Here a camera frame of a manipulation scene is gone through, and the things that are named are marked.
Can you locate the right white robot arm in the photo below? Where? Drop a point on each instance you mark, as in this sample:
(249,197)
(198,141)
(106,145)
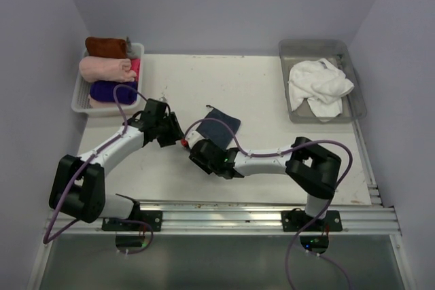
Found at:
(314,168)

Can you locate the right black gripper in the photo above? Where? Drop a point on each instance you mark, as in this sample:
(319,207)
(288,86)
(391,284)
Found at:
(205,168)

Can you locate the blue grey towel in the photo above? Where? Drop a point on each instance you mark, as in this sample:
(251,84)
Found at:
(219,127)

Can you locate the clear plastic bin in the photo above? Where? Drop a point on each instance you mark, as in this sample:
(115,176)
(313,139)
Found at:
(294,51)

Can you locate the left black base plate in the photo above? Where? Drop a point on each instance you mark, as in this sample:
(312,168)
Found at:
(137,221)

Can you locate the purple rolled towel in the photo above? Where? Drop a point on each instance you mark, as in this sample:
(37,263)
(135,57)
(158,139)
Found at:
(103,91)

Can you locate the hot pink rolled towel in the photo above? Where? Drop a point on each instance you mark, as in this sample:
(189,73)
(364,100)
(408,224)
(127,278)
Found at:
(135,66)

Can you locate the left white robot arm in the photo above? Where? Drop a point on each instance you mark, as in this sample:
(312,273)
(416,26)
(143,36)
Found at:
(79,184)

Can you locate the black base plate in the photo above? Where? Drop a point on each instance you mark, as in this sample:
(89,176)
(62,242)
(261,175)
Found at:
(295,219)
(137,221)

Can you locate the grey rolled towel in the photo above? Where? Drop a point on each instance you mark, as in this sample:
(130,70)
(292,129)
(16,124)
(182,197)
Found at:
(130,50)

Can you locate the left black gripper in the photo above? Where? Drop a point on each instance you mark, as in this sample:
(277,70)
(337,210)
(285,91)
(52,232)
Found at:
(175,132)

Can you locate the brown rust towel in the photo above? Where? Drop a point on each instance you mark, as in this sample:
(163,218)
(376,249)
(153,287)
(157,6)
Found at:
(106,47)

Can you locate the light pink rolled towel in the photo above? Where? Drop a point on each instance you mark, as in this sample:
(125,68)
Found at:
(94,69)

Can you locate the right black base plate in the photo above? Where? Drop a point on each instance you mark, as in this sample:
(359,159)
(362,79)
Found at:
(295,219)

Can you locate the pale pink lower towel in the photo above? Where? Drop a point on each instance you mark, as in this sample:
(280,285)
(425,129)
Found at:
(98,105)

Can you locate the white crumpled towel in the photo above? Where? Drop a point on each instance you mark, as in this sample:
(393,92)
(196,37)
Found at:
(321,84)

